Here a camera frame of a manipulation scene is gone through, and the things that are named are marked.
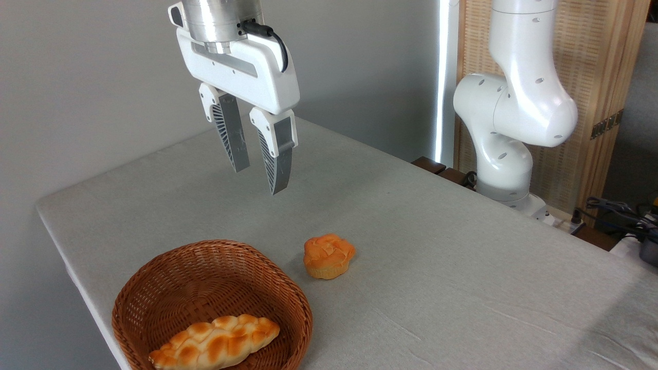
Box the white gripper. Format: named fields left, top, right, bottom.
left=176, top=26, right=301, bottom=196

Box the round orange bread bun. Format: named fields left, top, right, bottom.
left=303, top=234, right=356, bottom=280

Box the long braided bread loaf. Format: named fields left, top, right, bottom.
left=149, top=314, right=281, bottom=370

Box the brown wicker basket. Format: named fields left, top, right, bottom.
left=112, top=239, right=313, bottom=370

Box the dark brown wooden block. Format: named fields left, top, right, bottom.
left=411, top=156, right=476, bottom=190

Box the grey tablecloth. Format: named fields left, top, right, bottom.
left=35, top=116, right=658, bottom=370

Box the brass screen hinge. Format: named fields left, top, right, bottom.
left=590, top=109, right=625, bottom=140

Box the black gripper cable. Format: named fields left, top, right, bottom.
left=239, top=20, right=289, bottom=73

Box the black cable bundle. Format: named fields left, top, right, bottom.
left=573, top=197, right=658, bottom=242

